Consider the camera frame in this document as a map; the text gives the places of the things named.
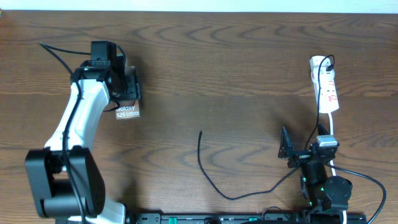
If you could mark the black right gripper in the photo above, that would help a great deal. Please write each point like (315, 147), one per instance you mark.
(286, 150)

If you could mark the white usb charger adapter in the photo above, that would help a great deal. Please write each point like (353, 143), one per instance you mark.
(324, 73)

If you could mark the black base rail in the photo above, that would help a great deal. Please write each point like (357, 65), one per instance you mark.
(269, 217)

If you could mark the white power strip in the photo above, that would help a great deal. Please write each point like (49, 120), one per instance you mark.
(325, 90)

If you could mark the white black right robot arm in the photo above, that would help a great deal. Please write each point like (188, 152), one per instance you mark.
(328, 195)

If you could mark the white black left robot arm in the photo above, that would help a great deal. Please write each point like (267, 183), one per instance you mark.
(65, 181)

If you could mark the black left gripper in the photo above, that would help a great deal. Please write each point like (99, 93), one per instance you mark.
(134, 90)

